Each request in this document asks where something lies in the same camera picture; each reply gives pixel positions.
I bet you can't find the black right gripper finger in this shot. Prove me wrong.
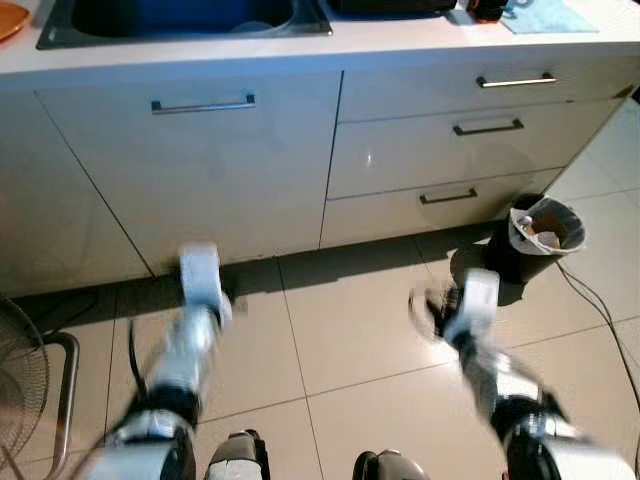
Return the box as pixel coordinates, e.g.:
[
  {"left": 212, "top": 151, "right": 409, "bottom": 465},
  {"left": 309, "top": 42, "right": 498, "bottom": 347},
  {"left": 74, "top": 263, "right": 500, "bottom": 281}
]
[{"left": 408, "top": 287, "right": 446, "bottom": 339}]

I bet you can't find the black trash bin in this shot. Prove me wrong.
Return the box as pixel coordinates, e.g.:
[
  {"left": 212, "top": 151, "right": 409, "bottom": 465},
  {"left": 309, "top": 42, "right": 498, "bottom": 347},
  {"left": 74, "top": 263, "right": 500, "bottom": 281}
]
[{"left": 483, "top": 192, "right": 589, "bottom": 286}]

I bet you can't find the white cabinet drawer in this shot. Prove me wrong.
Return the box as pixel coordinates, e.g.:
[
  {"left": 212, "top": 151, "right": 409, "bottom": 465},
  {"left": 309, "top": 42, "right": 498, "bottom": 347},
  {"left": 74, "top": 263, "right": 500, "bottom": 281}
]
[
  {"left": 338, "top": 55, "right": 640, "bottom": 124},
  {"left": 320, "top": 165, "right": 566, "bottom": 249},
  {"left": 325, "top": 97, "right": 626, "bottom": 201}
]

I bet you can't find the white bin liner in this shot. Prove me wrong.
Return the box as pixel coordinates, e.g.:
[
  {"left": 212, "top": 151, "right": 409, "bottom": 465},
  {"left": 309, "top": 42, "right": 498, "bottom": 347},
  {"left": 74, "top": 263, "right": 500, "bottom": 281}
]
[{"left": 508, "top": 197, "right": 588, "bottom": 256}]

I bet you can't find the robot right leg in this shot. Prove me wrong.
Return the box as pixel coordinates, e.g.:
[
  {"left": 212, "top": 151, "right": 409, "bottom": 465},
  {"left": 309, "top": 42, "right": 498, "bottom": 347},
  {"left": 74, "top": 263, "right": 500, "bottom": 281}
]
[{"left": 350, "top": 448, "right": 431, "bottom": 480}]

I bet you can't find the robot leg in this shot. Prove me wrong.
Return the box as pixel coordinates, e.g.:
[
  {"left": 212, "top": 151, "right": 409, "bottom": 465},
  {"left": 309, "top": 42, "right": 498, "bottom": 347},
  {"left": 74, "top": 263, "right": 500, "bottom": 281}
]
[
  {"left": 350, "top": 448, "right": 431, "bottom": 480},
  {"left": 203, "top": 430, "right": 271, "bottom": 480}
]

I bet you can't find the robot left leg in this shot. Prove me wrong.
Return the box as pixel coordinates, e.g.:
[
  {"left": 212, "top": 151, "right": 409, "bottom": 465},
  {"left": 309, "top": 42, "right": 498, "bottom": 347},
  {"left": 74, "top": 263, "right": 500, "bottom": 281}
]
[{"left": 203, "top": 430, "right": 271, "bottom": 480}]

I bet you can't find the white cabinet door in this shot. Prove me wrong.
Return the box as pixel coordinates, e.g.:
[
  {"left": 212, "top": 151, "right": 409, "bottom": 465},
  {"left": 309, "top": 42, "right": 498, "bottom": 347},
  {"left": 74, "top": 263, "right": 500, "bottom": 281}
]
[
  {"left": 35, "top": 70, "right": 343, "bottom": 271},
  {"left": 0, "top": 90, "right": 156, "bottom": 296}
]

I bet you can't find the dark small jar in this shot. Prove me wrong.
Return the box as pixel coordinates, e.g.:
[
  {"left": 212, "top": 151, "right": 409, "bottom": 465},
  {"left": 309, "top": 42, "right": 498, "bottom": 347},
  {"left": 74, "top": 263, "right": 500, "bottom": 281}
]
[{"left": 468, "top": 0, "right": 509, "bottom": 23}]

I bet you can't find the black cooktop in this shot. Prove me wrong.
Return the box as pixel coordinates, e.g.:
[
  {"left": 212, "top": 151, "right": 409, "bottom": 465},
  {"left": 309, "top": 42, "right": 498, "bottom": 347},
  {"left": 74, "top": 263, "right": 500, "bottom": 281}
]
[{"left": 328, "top": 0, "right": 461, "bottom": 16}]

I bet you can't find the light blue cloth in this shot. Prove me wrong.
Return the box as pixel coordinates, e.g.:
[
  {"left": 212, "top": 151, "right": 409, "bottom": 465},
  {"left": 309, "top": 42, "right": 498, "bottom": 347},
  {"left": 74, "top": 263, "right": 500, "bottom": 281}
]
[{"left": 500, "top": 0, "right": 601, "bottom": 36}]

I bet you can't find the metal floor fan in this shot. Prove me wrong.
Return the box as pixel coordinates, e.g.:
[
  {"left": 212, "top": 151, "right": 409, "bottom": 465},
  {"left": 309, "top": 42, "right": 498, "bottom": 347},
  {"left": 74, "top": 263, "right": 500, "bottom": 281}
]
[{"left": 0, "top": 295, "right": 81, "bottom": 480}]

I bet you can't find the stainless steel sink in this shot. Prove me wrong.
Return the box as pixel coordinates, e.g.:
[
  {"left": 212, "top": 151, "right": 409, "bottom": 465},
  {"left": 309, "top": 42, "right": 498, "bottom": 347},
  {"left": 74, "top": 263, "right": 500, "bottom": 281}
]
[{"left": 35, "top": 0, "right": 334, "bottom": 51}]

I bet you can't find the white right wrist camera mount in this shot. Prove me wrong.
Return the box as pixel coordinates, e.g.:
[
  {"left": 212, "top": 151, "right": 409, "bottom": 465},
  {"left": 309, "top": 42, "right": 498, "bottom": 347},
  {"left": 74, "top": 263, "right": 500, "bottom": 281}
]
[{"left": 443, "top": 268, "right": 501, "bottom": 346}]

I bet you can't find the steel drawer handle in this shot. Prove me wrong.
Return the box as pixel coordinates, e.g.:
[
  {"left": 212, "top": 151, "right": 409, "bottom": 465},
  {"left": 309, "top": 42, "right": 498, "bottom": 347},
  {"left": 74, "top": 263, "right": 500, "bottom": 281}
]
[
  {"left": 418, "top": 187, "right": 481, "bottom": 206},
  {"left": 452, "top": 118, "right": 526, "bottom": 137},
  {"left": 475, "top": 72, "right": 558, "bottom": 89}
]

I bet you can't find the black floor cable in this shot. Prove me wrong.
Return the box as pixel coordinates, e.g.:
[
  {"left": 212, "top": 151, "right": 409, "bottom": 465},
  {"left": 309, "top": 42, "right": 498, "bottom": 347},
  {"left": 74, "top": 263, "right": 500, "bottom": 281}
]
[{"left": 553, "top": 260, "right": 640, "bottom": 406}]

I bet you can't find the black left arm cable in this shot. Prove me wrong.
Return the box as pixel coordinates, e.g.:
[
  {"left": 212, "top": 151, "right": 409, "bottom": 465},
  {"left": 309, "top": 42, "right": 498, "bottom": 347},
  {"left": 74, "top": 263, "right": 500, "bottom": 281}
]
[{"left": 125, "top": 318, "right": 146, "bottom": 396}]

